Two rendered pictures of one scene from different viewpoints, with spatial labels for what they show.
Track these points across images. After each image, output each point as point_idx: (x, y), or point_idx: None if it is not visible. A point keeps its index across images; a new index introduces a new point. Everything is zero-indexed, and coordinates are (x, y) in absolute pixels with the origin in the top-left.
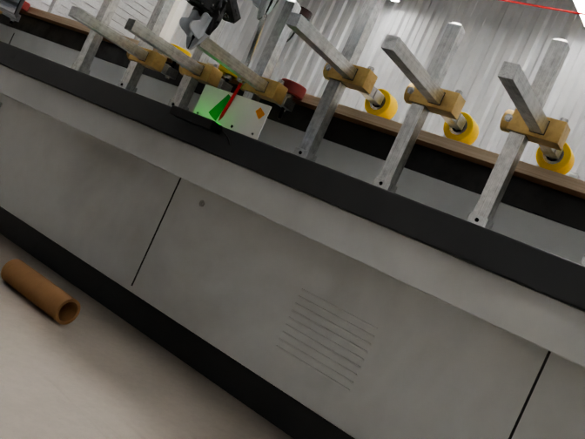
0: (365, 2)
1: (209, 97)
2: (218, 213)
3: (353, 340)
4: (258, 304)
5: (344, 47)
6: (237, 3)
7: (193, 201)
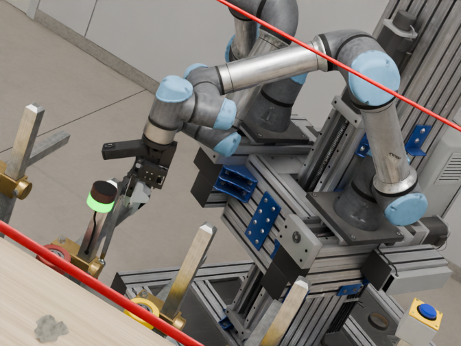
0: (41, 119)
1: (119, 307)
2: None
3: None
4: None
5: (27, 163)
6: (126, 176)
7: None
